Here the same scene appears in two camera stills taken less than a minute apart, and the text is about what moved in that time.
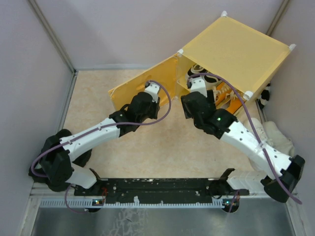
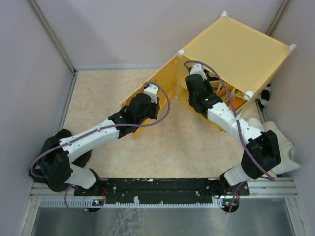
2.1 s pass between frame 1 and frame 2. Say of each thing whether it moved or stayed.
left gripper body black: stayed
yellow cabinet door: moved
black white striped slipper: stayed
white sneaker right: stayed
